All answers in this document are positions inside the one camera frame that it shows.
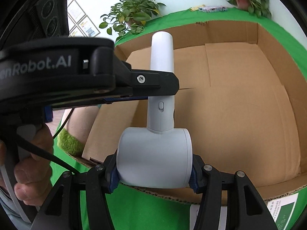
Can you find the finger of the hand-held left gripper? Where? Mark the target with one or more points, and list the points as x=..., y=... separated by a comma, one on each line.
x=153, y=81

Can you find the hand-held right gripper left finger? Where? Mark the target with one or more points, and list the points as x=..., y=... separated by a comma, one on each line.
x=112, y=181

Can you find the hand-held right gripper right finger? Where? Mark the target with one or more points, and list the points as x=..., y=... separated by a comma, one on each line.
x=193, y=181

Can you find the white hair dryer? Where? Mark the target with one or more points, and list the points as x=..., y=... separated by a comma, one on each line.
x=153, y=158

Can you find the large cardboard box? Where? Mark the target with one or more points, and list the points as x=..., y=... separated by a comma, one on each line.
x=239, y=100

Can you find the person's left hand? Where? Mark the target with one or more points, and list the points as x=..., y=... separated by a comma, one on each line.
x=33, y=172

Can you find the bushy potted plant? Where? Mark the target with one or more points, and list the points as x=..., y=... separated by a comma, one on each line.
x=134, y=12

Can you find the yellow packet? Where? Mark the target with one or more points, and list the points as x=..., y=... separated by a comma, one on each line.
x=195, y=8

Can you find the patterned tissue packet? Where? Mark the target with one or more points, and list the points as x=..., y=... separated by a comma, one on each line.
x=213, y=8

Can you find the wall of framed certificates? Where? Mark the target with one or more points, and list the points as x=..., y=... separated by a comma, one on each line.
x=79, y=12

